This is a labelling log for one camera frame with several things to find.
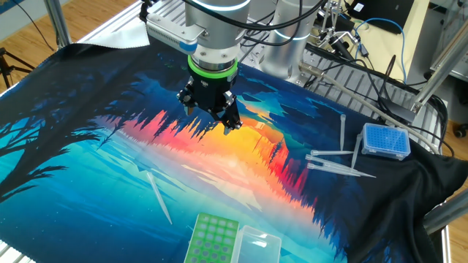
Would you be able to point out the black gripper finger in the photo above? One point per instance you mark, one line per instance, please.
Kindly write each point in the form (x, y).
(230, 115)
(189, 100)

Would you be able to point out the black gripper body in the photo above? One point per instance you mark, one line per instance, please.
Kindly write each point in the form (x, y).
(212, 93)

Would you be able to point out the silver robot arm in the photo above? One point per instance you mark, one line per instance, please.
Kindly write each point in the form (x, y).
(219, 29)

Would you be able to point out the small clear pipette tip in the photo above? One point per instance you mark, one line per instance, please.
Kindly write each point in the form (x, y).
(329, 152)
(356, 151)
(342, 131)

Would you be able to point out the green pipette tip holder box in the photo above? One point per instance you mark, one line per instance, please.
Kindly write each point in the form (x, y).
(212, 237)

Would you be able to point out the blue pipette tip box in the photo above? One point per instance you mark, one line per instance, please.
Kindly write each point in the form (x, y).
(385, 140)

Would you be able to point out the forest sunset printed cloth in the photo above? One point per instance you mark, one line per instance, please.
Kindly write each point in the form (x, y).
(109, 182)

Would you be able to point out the metal clamp stand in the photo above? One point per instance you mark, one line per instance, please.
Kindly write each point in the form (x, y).
(331, 34)

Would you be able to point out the clear plastic box lid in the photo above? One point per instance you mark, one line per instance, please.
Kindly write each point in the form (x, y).
(257, 246)

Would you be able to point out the cream cabinet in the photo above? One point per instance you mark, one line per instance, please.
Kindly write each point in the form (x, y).
(384, 47)

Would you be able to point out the black adapter block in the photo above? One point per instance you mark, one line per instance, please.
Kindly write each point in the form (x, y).
(400, 111)

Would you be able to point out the black computer case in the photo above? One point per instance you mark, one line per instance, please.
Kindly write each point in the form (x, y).
(384, 14)

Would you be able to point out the black tripod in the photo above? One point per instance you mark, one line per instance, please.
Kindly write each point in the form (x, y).
(3, 62)

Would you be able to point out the black caster wheel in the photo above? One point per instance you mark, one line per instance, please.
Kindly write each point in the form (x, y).
(461, 130)

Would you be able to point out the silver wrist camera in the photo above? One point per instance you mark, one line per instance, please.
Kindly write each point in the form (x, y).
(168, 33)

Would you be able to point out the aluminium frame post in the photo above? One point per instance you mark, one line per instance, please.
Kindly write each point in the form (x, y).
(58, 25)
(438, 69)
(446, 213)

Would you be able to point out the metal frame rack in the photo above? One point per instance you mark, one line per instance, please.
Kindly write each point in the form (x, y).
(453, 22)

